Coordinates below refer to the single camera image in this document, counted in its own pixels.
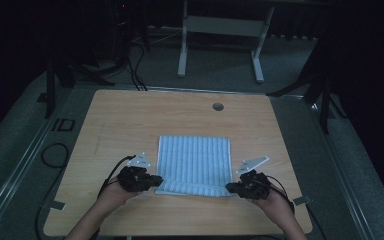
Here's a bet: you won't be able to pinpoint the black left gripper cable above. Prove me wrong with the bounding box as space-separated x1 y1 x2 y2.
34 142 137 240

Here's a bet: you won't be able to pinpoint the dark equipment with red light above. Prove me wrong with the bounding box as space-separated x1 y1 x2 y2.
112 0 133 68

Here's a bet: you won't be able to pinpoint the black metal stand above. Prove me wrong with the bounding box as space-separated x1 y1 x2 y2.
44 59 116 120
265 43 348 135

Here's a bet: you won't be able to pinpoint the person's right hand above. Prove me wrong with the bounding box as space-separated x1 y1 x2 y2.
250 187 294 225

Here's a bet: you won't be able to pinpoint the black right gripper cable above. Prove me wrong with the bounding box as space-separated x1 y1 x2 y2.
265 174 328 240

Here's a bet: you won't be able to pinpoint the white metal desk frame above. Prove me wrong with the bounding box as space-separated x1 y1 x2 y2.
177 0 276 84

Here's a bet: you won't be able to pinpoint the black floor cables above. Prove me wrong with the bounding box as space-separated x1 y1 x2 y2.
125 42 149 92

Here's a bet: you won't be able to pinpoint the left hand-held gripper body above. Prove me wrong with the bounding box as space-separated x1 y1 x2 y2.
116 152 155 193

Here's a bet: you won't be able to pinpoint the black rectangular floor frame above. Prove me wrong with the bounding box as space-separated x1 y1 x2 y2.
51 117 76 132

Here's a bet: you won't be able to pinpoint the grey tape piece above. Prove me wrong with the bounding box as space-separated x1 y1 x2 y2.
292 195 313 207
49 199 67 212

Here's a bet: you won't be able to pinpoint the person's left hand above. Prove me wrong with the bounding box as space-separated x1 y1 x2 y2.
99 175 142 210

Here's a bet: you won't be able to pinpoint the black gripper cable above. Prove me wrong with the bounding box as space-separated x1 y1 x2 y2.
265 174 328 240
34 142 137 240

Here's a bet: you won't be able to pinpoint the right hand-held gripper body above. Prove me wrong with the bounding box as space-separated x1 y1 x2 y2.
235 155 272 201

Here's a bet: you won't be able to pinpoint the blue striped towel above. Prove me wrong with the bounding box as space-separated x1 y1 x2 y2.
154 134 234 198

